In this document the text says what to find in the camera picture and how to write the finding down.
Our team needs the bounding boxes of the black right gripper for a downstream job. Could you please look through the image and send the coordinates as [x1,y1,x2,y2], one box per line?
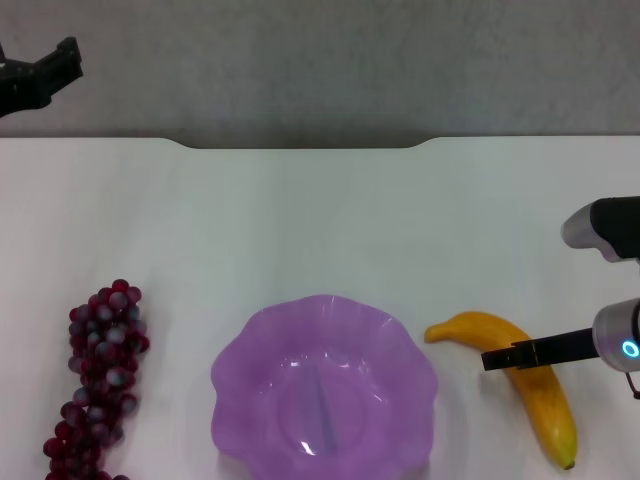
[481,327,600,373]

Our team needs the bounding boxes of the yellow banana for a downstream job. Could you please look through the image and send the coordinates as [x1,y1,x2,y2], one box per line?
[423,310,579,471]

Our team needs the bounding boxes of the purple wavy plastic plate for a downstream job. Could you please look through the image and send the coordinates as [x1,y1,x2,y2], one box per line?
[208,293,440,480]

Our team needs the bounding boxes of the black grey right wrist camera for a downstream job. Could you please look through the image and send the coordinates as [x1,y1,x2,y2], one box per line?
[560,196,640,264]

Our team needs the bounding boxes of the dark red grape bunch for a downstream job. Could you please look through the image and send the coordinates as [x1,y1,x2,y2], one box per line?
[42,278,151,480]

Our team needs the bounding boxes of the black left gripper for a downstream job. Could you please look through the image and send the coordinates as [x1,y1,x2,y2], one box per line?
[0,36,85,119]

